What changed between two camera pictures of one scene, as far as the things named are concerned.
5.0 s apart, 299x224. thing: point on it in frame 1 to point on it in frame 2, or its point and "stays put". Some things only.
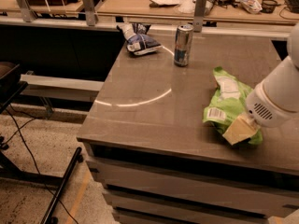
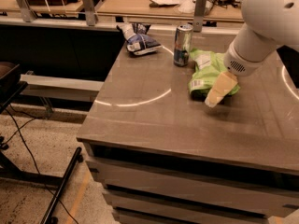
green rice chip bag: [230, 102] to [207, 67]
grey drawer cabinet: [146, 137] stays put
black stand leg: [48, 217] stays put
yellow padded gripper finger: [243, 128] to [225, 82]
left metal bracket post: [27, 12] stays put
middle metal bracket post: [91, 13] stays put
